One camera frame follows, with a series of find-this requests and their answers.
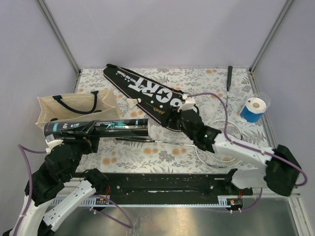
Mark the blue wrapped toilet paper roll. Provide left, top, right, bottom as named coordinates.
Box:
left=240, top=97, right=268, bottom=123

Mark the black sport racket cover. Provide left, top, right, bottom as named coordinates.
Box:
left=102, top=63, right=199, bottom=132

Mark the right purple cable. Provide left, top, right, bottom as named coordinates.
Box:
left=183, top=92, right=308, bottom=212

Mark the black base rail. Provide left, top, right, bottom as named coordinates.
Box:
left=94, top=173, right=253, bottom=199

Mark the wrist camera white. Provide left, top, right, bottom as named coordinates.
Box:
left=45, top=134, right=63, bottom=154
left=178, top=94, right=195, bottom=111

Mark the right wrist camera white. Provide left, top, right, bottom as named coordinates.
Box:
left=178, top=94, right=195, bottom=111

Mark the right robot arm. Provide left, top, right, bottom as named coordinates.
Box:
left=163, top=107, right=302, bottom=197

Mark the black shuttlecock tube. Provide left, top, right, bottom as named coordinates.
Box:
left=43, top=118, right=150, bottom=139

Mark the beige canvas tote bag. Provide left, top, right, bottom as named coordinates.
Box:
left=36, top=89, right=122, bottom=129

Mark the white shuttlecock beside cover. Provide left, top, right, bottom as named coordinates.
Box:
left=126, top=98, right=141, bottom=109

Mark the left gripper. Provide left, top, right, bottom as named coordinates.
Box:
left=62, top=120, right=102, bottom=178

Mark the floral table mat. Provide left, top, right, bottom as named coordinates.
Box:
left=76, top=68, right=269, bottom=173

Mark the white slotted cable duct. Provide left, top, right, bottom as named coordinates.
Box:
left=51, top=196, right=244, bottom=209

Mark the white racket black handle right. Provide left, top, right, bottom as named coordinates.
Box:
left=209, top=66, right=239, bottom=149

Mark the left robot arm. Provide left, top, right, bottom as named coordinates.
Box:
left=4, top=120, right=108, bottom=236

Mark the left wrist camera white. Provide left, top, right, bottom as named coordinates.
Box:
left=45, top=134, right=63, bottom=154

